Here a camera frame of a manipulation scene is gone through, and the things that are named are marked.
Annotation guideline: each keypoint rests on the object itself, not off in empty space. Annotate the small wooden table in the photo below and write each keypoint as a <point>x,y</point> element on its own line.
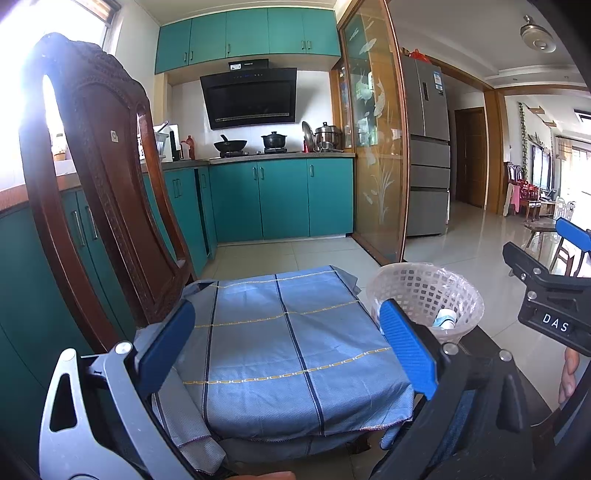
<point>545,228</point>

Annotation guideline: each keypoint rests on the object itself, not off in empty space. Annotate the steel stock pot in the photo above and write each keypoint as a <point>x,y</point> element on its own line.
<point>328,137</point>

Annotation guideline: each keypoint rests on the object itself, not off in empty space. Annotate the white blue medicine box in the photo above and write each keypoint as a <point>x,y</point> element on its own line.
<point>445,319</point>

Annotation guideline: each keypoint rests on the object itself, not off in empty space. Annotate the teal lower cabinets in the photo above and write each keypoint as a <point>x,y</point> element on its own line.
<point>281,198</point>
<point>184,207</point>

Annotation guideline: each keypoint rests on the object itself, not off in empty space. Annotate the grey kitchen countertop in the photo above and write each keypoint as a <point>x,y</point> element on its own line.
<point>277,157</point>

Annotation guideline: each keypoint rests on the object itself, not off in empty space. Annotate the red item on refrigerator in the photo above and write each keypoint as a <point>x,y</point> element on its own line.
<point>418,55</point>

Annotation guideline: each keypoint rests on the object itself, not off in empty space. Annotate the green wall garland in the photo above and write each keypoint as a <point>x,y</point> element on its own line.
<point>522,138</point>

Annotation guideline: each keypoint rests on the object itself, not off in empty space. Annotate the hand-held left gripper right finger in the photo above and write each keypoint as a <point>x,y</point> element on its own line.
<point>408,350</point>

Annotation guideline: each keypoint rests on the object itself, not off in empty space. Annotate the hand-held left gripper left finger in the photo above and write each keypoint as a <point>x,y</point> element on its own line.
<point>166,346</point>

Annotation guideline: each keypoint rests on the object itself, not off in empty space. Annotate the steel pot lid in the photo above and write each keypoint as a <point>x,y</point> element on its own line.
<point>308,136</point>

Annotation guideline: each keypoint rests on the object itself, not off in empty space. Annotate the white kitchen appliance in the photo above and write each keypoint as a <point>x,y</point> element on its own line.
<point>166,141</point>

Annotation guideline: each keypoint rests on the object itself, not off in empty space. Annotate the wooden room door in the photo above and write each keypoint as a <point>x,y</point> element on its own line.
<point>470,157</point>

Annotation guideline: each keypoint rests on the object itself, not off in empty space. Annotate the teal cabinets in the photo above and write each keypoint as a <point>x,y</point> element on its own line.
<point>184,207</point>
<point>249,39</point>
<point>281,198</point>

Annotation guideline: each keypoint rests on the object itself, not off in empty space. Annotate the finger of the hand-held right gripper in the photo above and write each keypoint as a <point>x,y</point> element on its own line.
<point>572,233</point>
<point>524,261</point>

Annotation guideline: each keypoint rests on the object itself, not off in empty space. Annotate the silver refrigerator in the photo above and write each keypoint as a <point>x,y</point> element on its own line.
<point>425,147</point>

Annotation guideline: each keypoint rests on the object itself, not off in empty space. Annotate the blue checked cloth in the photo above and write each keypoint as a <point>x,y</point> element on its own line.
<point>286,369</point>

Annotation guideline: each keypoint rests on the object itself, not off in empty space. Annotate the wooden chairs with pink cloth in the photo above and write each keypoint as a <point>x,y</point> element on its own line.
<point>521,191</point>

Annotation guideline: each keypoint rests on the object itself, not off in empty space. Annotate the teal upper cabinets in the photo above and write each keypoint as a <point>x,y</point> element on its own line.
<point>249,39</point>

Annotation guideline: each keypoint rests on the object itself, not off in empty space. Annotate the black cooking pot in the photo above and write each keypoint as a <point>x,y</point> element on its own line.
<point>274,141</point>

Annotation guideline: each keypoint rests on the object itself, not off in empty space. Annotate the gas stove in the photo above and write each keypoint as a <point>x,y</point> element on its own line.
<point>251,153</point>

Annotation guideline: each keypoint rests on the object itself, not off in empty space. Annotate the black wok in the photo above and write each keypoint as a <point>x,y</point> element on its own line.
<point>230,145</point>

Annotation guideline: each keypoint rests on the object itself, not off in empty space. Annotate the white plastic basket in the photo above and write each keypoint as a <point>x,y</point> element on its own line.
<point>415,286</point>

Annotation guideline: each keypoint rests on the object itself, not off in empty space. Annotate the brown bottle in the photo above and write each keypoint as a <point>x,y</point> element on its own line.
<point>190,148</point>

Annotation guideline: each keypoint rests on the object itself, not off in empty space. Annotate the black range hood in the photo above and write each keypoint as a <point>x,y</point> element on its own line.
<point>251,97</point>

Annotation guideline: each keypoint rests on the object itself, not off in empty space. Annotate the carved wooden chair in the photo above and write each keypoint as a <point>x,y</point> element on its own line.
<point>101,184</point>

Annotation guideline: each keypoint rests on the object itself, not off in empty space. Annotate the clear plastic basket liner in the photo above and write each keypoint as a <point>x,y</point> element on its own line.
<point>466,304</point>

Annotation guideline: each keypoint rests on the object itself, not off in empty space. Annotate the person's right hand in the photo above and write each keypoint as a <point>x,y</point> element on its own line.
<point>568,378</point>

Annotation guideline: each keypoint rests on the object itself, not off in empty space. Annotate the glass sliding door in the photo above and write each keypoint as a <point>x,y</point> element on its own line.
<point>376,138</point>

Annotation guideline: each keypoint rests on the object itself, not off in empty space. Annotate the person's left hand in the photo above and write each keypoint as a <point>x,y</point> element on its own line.
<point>263,476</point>

